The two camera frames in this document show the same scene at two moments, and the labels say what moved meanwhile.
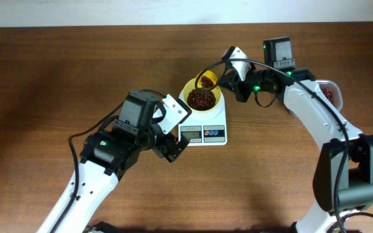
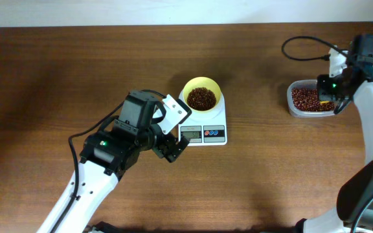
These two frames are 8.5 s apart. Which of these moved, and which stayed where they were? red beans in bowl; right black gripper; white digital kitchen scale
Moved: right black gripper
Stayed: red beans in bowl; white digital kitchen scale
